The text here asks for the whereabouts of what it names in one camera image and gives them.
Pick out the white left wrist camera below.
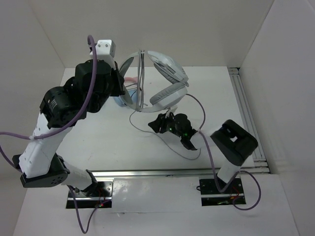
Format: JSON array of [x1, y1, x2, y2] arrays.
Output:
[[96, 39, 116, 64]]

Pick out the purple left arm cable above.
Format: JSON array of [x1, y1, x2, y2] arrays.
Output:
[[0, 35, 98, 170]]

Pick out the aluminium side rail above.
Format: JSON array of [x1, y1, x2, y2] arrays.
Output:
[[228, 67, 271, 174]]

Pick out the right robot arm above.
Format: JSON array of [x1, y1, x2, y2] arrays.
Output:
[[148, 113, 258, 193]]

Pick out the blue pink cat headphones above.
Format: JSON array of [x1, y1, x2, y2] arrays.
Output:
[[113, 77, 138, 107]]

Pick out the grey headphone cable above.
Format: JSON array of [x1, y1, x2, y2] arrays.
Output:
[[129, 50, 203, 160]]

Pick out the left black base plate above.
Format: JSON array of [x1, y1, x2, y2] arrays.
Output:
[[71, 178, 114, 209]]

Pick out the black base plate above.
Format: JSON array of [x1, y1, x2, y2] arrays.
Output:
[[71, 178, 114, 209], [196, 177, 246, 207]]

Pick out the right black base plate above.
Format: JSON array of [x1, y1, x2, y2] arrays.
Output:
[[196, 177, 246, 207]]

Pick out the white grey headphones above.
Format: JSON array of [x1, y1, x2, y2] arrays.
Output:
[[119, 50, 189, 113]]

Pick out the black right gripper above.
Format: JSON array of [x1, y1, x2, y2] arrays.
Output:
[[148, 110, 184, 138]]

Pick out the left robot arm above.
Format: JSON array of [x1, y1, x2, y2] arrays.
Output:
[[12, 59, 125, 196]]

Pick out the aluminium front rail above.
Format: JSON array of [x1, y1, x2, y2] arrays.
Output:
[[92, 169, 213, 177]]

